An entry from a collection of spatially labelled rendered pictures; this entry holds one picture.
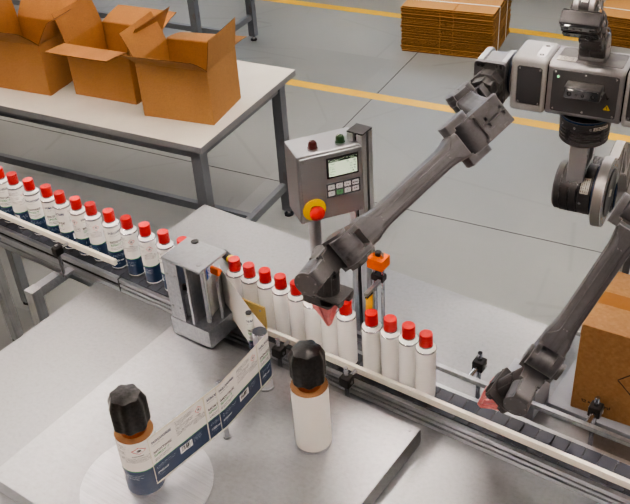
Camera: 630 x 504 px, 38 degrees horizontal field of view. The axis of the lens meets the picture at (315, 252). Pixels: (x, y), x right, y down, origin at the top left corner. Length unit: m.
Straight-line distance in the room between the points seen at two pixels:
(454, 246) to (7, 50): 2.25
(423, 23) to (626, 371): 4.34
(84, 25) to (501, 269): 2.19
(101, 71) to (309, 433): 2.41
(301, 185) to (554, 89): 0.75
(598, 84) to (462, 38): 3.84
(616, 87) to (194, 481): 1.43
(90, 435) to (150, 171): 3.00
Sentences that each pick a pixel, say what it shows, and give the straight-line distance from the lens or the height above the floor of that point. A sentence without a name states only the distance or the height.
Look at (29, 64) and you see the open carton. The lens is 4.36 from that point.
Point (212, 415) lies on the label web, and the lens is 2.19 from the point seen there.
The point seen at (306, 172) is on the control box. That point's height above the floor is 1.43.
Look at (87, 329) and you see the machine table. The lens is 2.77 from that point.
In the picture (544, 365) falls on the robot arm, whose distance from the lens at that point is 2.06.
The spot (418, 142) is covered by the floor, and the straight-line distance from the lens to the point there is 5.25.
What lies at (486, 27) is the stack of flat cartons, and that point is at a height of 0.22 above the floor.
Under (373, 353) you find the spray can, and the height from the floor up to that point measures 0.97.
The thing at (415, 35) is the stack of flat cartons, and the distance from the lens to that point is 6.36.
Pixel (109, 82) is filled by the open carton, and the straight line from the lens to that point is 4.17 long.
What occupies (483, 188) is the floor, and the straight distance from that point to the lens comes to 4.83.
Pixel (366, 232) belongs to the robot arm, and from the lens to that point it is 1.92.
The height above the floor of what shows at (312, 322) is 0.99.
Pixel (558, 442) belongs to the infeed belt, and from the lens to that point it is 2.27.
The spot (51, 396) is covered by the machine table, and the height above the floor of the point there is 0.83.
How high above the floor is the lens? 2.53
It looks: 35 degrees down
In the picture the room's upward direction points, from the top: 4 degrees counter-clockwise
